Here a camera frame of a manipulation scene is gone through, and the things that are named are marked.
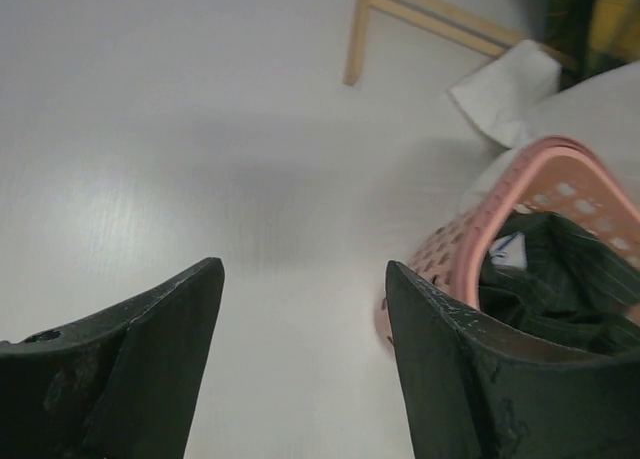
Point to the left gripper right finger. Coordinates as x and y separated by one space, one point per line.
474 387

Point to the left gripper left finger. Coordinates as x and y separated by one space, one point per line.
120 383

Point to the dark pinstriped shirt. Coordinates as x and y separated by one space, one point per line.
575 292

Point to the white shirt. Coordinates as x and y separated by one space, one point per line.
516 100

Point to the white shirt price tag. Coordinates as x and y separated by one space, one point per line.
509 251

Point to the yellow plaid shirt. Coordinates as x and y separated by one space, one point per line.
598 35

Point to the pink plastic basket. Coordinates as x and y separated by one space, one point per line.
552 175

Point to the wooden clothes rack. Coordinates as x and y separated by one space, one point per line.
488 27

